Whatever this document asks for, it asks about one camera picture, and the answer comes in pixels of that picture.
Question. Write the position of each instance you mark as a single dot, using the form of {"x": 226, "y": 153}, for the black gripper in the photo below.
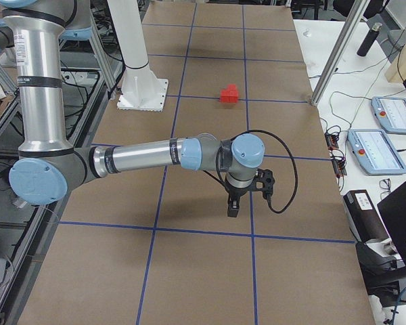
{"x": 235, "y": 192}

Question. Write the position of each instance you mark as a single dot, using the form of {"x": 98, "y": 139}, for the red block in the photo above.
{"x": 225, "y": 96}
{"x": 232, "y": 87}
{"x": 233, "y": 97}

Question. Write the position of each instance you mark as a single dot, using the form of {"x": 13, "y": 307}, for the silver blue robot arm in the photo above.
{"x": 49, "y": 166}

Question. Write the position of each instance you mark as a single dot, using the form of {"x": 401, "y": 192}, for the black cardboard box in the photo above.
{"x": 363, "y": 218}

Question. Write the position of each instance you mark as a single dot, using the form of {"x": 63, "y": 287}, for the near teach pendant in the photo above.
{"x": 375, "y": 152}

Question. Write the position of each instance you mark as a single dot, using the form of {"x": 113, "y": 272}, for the teach pendant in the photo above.
{"x": 390, "y": 112}
{"x": 375, "y": 152}

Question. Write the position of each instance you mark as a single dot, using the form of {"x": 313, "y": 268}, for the black eyeglasses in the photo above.
{"x": 385, "y": 186}

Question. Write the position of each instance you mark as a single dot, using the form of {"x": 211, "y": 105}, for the black monitor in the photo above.
{"x": 393, "y": 213}

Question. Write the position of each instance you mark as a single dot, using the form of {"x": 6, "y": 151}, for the far teach pendant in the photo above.
{"x": 390, "y": 112}

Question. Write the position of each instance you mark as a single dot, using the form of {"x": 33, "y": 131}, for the black water bottle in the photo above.
{"x": 369, "y": 39}

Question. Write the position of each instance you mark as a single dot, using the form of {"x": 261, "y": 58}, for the wooden board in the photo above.
{"x": 396, "y": 73}

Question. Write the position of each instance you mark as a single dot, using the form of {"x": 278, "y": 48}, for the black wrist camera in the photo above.
{"x": 263, "y": 182}

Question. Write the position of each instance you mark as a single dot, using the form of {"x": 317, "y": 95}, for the white camera stand post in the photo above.
{"x": 140, "y": 89}

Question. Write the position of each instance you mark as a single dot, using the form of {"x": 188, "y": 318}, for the aluminium frame post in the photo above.
{"x": 352, "y": 20}

